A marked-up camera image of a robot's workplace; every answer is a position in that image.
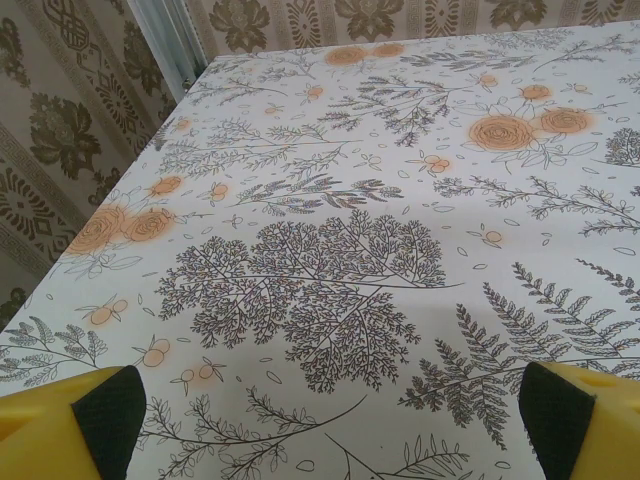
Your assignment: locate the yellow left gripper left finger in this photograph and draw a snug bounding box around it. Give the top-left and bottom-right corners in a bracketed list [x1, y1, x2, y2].
[0, 364, 147, 480]

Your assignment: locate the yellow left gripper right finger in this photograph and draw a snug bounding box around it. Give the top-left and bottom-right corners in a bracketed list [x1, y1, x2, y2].
[519, 360, 640, 480]

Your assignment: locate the floral table cover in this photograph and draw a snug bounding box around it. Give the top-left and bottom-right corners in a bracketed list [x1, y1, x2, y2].
[0, 22, 640, 480]

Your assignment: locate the aluminium frame post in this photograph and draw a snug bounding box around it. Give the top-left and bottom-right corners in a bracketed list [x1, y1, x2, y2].
[127, 0, 209, 96]

